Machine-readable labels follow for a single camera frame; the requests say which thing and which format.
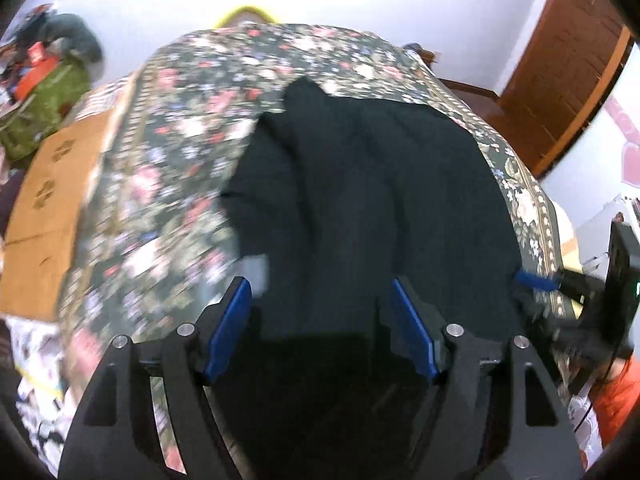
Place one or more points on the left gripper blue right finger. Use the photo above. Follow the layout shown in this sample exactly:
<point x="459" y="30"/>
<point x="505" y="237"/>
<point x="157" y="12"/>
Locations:
<point x="418" y="342"/>

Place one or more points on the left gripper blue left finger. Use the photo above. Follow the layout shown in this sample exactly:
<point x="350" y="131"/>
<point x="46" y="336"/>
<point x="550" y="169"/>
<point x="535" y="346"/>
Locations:
<point x="223" y="325"/>

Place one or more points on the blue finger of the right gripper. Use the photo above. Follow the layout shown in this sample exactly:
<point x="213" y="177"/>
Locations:
<point x="535" y="281"/>

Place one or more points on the wooden lap desk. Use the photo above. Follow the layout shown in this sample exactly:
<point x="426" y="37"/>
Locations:
<point x="42" y="229"/>

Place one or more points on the orange red box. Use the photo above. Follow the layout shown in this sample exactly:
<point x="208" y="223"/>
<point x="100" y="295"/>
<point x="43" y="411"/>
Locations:
<point x="42" y="62"/>

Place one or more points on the brown wooden door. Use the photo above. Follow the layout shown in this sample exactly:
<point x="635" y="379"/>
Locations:
<point x="575" y="52"/>

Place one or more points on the grey cloth on chair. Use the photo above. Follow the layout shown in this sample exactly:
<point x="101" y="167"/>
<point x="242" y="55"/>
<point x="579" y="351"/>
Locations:
<point x="428" y="57"/>

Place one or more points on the grey plush toy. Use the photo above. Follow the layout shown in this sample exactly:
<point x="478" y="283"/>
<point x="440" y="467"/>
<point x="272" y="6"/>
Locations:
<point x="68" y="35"/>

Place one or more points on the orange sleeve right forearm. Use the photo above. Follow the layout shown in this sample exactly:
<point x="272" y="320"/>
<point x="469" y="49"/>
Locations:
<point x="614" y="396"/>

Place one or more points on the green fabric storage bin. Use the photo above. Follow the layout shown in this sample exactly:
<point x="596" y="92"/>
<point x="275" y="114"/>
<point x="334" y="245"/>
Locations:
<point x="27" y="123"/>

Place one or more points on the black elephant print t-shirt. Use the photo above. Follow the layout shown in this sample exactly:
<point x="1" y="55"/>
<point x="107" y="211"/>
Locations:
<point x="336" y="198"/>

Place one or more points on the white wardrobe sliding door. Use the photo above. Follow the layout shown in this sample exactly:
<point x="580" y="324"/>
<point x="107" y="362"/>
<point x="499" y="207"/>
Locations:
<point x="597" y="180"/>

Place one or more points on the floral bed quilt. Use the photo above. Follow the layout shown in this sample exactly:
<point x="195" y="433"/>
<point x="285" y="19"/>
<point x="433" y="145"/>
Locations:
<point x="158" y="248"/>

